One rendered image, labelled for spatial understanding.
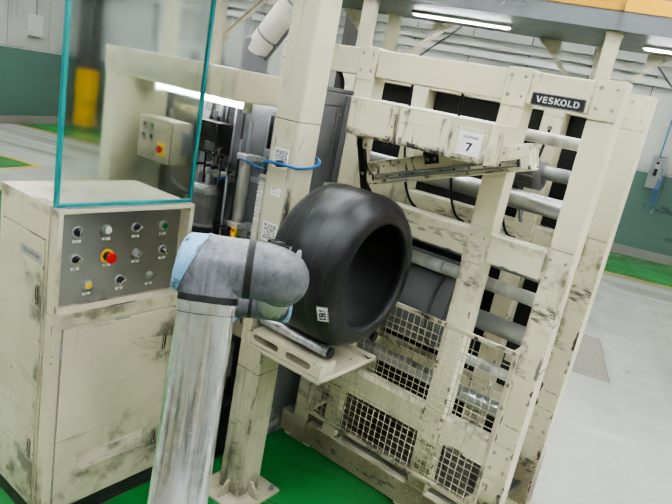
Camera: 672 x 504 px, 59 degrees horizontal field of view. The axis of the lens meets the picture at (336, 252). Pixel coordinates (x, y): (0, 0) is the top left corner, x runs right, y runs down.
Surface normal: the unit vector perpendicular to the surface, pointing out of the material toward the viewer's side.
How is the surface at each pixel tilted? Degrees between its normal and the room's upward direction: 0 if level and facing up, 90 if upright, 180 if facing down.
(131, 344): 90
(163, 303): 90
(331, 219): 45
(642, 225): 90
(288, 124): 90
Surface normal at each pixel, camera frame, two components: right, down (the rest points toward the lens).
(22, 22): 0.93, 0.25
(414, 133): -0.61, 0.11
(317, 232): -0.42, -0.41
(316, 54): 0.77, 0.30
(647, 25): -0.33, 0.19
